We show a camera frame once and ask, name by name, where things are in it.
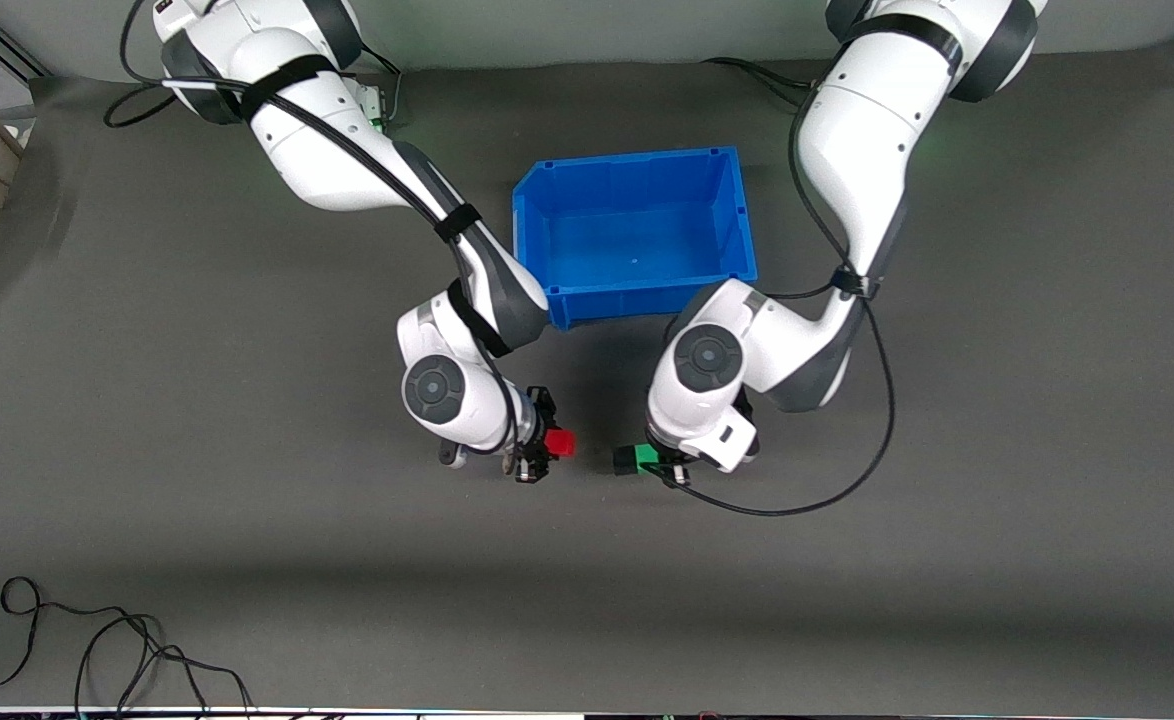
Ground blue plastic bin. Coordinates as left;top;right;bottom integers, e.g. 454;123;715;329
512;146;759;331

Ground grey table mat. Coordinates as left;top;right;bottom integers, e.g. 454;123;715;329
0;40;1174;713

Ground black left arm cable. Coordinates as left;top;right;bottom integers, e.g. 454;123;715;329
659;85;896;518

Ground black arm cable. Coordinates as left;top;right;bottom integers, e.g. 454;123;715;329
659;85;896;518
104;0;520;457

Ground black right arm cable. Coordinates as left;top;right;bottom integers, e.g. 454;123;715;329
104;0;520;457

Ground black right arm base cables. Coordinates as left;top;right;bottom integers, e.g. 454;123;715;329
357;45;404;129

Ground black arm base cables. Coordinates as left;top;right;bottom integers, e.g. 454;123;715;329
357;45;404;129
702;57;816;106

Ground black left arm base cables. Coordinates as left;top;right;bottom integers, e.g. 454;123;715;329
702;57;816;106

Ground loose thin black cable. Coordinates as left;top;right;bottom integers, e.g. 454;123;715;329
0;577;254;717

